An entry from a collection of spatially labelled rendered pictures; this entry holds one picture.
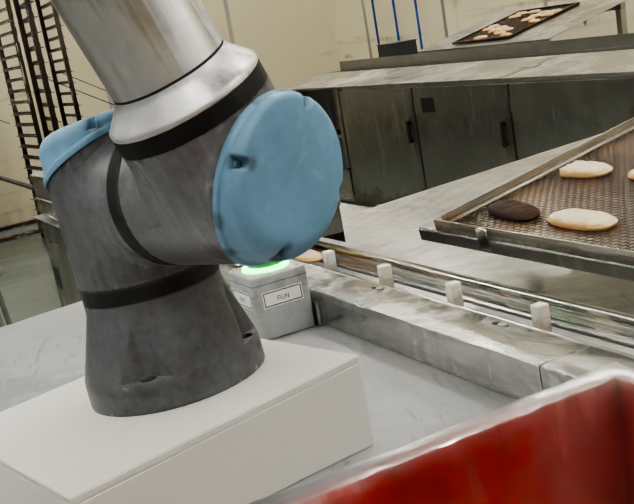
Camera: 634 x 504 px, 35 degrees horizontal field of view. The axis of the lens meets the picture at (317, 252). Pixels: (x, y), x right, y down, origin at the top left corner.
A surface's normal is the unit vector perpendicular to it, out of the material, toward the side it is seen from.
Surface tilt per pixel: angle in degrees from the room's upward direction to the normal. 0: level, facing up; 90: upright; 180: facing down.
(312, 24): 90
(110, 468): 4
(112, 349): 74
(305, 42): 91
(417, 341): 90
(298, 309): 90
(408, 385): 0
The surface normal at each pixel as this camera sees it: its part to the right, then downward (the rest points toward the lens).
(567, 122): -0.87, 0.25
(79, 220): -0.65, 0.36
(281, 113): 0.76, 0.08
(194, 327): 0.41, -0.22
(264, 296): 0.46, 0.12
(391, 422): -0.17, -0.96
